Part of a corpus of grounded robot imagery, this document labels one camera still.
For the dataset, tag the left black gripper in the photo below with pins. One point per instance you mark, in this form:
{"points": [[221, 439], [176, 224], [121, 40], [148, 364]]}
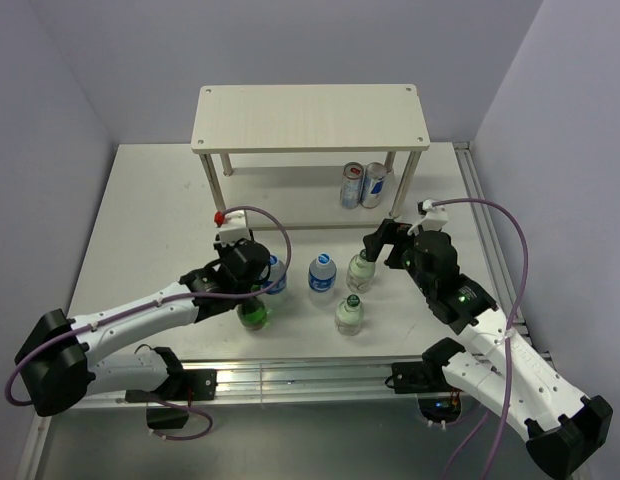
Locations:
{"points": [[222, 249]]}

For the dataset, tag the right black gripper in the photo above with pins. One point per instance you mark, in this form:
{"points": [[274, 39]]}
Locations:
{"points": [[375, 241]]}

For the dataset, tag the green glass bottle front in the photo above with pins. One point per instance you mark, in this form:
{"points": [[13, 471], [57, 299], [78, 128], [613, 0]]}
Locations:
{"points": [[252, 313]]}

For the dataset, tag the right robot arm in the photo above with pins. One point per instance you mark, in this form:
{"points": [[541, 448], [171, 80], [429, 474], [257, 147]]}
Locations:
{"points": [[560, 425]]}

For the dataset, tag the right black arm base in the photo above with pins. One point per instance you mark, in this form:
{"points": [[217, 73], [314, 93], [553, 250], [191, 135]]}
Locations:
{"points": [[438, 401]]}

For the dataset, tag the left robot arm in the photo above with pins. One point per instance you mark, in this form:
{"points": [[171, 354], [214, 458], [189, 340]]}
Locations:
{"points": [[65, 359]]}

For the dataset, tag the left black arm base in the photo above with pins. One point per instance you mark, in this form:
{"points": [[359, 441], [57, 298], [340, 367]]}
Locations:
{"points": [[172, 404]]}

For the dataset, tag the white two-tier shelf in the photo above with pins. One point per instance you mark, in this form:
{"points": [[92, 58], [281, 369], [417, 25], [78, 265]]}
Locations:
{"points": [[283, 147]]}

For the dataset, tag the clear soda bottle rear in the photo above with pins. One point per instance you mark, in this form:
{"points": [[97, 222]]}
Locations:
{"points": [[360, 273]]}

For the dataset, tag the clear soda bottle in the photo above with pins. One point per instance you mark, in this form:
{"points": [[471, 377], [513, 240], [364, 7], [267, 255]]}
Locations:
{"points": [[349, 315], [360, 273]]}

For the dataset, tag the left blue label water bottle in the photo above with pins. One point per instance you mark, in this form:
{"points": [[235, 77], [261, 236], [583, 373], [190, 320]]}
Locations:
{"points": [[274, 276]]}

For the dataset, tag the blue label water bottle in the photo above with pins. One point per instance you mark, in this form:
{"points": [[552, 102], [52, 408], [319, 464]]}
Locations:
{"points": [[322, 273], [274, 276]]}

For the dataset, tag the right blue label water bottle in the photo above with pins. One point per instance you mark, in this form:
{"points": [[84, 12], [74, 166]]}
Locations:
{"points": [[322, 273]]}

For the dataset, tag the light blue drink can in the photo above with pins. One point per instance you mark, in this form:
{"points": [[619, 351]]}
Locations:
{"points": [[351, 183]]}

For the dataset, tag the silver blue energy drink can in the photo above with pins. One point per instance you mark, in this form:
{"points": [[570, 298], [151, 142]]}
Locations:
{"points": [[373, 181]]}

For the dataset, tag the clear soda bottle front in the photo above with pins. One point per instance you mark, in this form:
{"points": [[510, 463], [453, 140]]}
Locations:
{"points": [[349, 315]]}

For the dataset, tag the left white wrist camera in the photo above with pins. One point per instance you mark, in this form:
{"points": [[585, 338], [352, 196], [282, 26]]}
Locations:
{"points": [[232, 227]]}

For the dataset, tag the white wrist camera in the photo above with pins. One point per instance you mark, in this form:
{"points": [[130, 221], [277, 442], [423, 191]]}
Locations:
{"points": [[232, 227], [433, 217]]}

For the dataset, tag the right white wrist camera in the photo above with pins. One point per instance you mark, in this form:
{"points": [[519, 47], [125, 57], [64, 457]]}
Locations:
{"points": [[433, 217]]}

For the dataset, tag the aluminium right rail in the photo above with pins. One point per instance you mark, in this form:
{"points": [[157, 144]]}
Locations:
{"points": [[504, 289]]}

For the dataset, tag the aluminium rail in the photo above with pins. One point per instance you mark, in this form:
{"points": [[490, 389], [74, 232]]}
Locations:
{"points": [[504, 289], [237, 382]]}

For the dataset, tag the aluminium front rail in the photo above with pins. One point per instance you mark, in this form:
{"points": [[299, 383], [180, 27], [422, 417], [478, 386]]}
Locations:
{"points": [[237, 382]]}

